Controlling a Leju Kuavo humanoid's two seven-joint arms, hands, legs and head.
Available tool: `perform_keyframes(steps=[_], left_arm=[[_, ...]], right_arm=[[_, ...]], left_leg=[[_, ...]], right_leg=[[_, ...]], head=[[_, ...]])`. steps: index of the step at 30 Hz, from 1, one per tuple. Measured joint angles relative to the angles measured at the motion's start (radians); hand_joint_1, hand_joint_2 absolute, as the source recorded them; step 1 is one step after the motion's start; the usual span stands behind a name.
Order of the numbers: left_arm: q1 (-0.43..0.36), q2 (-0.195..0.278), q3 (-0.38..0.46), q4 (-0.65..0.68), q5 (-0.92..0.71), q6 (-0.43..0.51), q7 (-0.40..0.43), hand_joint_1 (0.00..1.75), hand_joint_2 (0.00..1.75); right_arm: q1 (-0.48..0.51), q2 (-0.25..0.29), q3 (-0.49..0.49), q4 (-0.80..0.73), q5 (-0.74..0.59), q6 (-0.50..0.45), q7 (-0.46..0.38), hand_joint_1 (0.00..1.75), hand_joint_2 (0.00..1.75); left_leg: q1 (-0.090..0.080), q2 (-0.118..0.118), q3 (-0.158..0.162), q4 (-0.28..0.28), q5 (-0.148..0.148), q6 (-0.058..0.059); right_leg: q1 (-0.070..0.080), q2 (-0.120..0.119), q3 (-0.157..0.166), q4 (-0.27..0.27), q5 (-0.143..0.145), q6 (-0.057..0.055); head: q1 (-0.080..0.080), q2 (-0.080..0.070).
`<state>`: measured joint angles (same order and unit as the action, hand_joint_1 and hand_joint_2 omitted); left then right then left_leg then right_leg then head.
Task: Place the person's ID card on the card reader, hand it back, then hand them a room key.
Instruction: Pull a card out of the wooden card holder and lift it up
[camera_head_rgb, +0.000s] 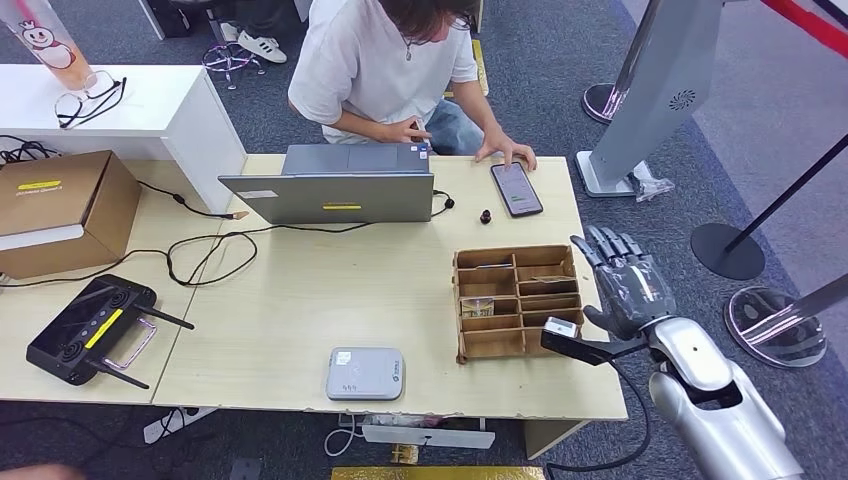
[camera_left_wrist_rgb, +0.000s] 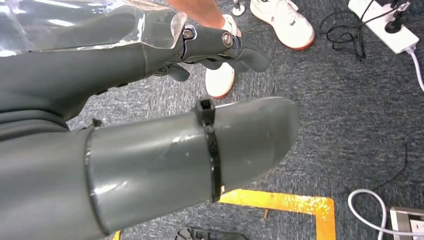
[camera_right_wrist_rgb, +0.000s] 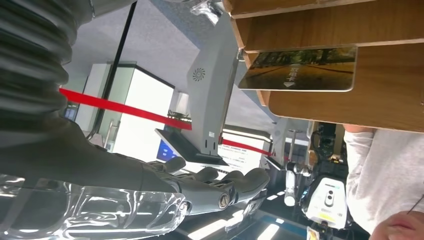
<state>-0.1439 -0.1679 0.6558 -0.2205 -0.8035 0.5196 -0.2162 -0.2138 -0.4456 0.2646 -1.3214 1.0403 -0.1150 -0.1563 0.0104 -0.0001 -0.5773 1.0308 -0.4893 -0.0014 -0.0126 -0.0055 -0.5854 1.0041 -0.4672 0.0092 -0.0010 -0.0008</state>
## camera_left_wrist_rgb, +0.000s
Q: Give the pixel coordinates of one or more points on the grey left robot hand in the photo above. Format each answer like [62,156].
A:
[149,159]

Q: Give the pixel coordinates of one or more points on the person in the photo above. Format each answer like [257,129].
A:
[198,13]

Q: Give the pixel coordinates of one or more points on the black object on floor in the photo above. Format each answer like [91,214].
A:
[205,235]

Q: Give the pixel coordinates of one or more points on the white red-soled shoe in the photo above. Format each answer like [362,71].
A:
[218,81]
[285,23]

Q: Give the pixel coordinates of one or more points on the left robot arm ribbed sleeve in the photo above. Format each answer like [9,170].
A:
[26,124]

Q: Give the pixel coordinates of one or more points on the worn yellow floor tape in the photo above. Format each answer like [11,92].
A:
[285,202]

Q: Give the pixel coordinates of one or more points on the metal socket box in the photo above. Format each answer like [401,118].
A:
[402,225]

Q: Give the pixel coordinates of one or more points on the white power strip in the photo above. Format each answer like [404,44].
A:
[397,41]

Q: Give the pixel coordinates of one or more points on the black power plug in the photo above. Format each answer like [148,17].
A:
[394,26]

